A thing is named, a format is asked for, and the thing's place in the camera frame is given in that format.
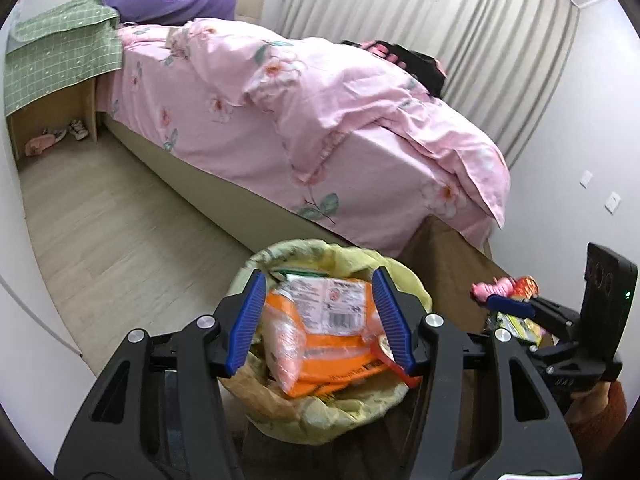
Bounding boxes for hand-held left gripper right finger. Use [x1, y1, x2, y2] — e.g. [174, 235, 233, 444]
[371, 266, 583, 480]

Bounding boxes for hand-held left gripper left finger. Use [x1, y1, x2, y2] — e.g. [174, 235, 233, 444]
[54, 269, 268, 480]

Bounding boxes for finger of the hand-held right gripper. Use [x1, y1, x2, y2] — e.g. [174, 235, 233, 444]
[486, 294, 583, 333]

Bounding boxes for yellow snack packet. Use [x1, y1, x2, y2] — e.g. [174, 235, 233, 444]
[492, 310, 543, 346]

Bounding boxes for red snack packet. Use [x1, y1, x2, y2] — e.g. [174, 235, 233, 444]
[510, 275, 541, 301]

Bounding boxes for orange snack bag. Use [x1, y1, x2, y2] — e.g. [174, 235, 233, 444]
[260, 277, 423, 398]

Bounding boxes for waste bin with yellow liner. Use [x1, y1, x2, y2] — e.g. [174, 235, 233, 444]
[220, 239, 433, 445]

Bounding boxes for person's right forearm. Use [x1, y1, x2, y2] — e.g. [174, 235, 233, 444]
[565, 380, 628, 443]

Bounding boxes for pink caterpillar toy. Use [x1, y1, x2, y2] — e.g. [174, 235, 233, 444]
[471, 276, 516, 306]

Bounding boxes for bed with pink floral sheet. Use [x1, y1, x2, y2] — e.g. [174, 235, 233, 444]
[95, 0, 511, 261]

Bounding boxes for pink floral duvet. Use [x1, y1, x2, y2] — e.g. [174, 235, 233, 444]
[167, 17, 511, 231]

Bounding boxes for black garment with pink print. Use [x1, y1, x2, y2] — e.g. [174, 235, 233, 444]
[340, 39, 448, 98]

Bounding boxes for pink slippers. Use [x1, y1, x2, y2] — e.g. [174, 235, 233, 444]
[25, 130, 66, 157]

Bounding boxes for wooden nightstand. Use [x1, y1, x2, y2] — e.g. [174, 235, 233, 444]
[7, 77, 103, 161]

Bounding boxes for white pleated curtain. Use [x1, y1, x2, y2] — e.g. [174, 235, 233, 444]
[275, 0, 581, 171]

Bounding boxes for green checked cloth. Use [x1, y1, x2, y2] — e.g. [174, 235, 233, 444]
[4, 0, 123, 116]

